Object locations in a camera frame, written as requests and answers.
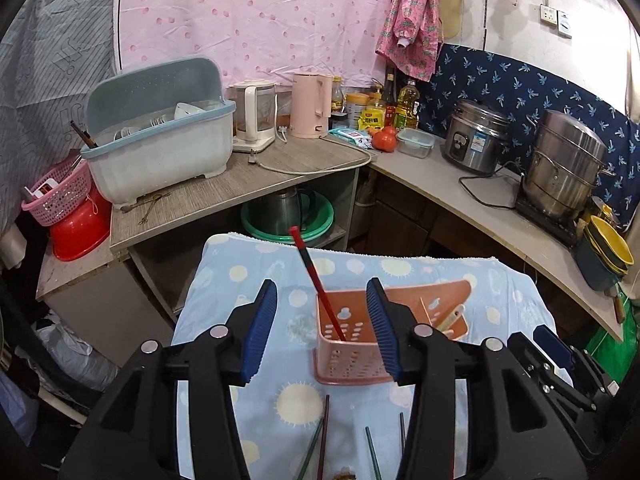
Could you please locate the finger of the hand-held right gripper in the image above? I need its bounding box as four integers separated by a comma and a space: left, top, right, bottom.
507, 326, 598, 413
575, 350, 618, 396

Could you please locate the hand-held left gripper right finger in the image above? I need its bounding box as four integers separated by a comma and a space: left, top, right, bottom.
365, 277, 588, 480

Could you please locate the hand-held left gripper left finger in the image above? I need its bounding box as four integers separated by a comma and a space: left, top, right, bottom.
59, 279, 279, 480

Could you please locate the pink plastic utensil holder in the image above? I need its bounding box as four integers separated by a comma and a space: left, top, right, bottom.
313, 280, 472, 387

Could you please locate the red chopstick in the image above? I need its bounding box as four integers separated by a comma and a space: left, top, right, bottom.
289, 226, 346, 342

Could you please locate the green chopstick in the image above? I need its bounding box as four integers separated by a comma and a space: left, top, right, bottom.
296, 417, 326, 480
364, 426, 384, 480

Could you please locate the green bag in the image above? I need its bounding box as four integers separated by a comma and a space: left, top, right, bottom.
586, 305, 640, 387

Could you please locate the blue dotted tablecloth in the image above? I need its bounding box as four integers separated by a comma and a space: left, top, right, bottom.
171, 232, 576, 480

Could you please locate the dark teal bowl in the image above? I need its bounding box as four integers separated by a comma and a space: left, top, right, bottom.
573, 242, 624, 292

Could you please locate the green plastic basin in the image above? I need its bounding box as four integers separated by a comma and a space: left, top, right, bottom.
240, 192, 335, 246

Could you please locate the stack of yellow and grey bowls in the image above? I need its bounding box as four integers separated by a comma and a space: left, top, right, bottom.
585, 215, 635, 277

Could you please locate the steel kettle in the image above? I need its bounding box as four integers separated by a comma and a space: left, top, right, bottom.
257, 187, 314, 234

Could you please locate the black induction cooker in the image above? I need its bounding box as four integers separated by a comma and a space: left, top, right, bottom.
515, 192, 589, 249

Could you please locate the curved white counter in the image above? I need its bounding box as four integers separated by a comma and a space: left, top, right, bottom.
369, 144, 627, 345

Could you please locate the grey wood cabinet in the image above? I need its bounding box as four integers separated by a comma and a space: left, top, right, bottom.
37, 132, 374, 356

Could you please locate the white plastic bag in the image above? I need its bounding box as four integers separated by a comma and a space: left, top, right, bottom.
37, 311, 121, 392

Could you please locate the steel steamer pot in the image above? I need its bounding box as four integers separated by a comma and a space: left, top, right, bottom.
520, 108, 617, 221

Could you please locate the clear food container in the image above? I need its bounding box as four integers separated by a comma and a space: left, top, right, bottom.
396, 128, 436, 159

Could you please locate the orange red tomato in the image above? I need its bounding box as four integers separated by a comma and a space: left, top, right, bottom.
370, 126, 400, 153

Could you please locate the blue white dish drainer box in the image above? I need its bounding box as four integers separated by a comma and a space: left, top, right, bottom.
81, 56, 237, 206

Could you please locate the wet wipes packet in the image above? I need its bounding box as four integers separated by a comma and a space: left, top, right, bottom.
327, 127, 374, 150

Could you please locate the red plastic basin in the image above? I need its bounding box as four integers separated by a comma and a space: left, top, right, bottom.
49, 185, 114, 262

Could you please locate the steel rice cooker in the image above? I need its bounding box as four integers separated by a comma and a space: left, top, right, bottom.
443, 99, 512, 176

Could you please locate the white glass kettle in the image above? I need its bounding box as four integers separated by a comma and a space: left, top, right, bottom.
231, 80, 279, 154

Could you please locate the cooking oil bottle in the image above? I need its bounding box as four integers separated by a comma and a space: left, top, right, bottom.
397, 80, 421, 130

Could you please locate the yellow can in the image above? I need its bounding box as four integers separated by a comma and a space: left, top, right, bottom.
346, 92, 374, 131

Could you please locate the pink electric kettle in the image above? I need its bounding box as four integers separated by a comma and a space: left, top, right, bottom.
290, 72, 334, 139

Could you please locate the white bowl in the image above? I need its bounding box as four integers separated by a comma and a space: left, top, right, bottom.
174, 102, 207, 122

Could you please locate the dark sauce bottle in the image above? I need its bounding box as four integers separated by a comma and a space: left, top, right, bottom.
382, 65, 399, 127

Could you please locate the small brown bottle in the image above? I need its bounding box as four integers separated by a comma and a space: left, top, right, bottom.
330, 76, 347, 114

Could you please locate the pink plastic basket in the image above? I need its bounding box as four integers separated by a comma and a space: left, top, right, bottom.
21, 157, 94, 227

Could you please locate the blue printed cloth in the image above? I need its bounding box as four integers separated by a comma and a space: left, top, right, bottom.
419, 43, 640, 233

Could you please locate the pink dotted curtain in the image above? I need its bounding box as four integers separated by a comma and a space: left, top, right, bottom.
114, 0, 394, 99

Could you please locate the pink floral garment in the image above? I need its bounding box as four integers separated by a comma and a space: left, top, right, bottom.
375, 0, 444, 83

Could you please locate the yellow hanging bag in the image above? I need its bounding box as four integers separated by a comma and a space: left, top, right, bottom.
439, 0, 466, 41

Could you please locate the grey striped cloth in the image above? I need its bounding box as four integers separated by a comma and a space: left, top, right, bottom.
0, 0, 124, 233

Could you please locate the beige handled utensil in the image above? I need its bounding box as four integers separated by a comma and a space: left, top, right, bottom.
436, 305, 467, 333

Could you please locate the black power cord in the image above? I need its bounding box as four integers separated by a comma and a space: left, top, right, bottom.
458, 160, 527, 210

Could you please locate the white power cord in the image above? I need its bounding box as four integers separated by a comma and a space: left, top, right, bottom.
248, 135, 374, 176

